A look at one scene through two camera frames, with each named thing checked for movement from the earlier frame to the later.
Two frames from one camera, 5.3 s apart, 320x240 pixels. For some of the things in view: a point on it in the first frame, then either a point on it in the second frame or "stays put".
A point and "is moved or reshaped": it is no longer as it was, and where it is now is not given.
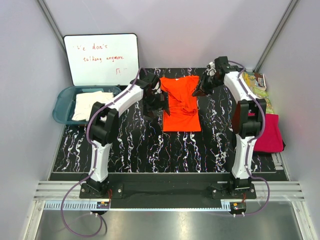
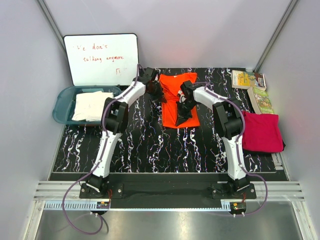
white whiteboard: x=104 y=59 stays put
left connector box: x=103 y=205 stays put
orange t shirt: x=181 y=94 is moved or reshaped
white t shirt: x=83 y=103 stays put
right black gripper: x=202 y=86 to x=182 y=117
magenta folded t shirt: x=271 y=140 stays put
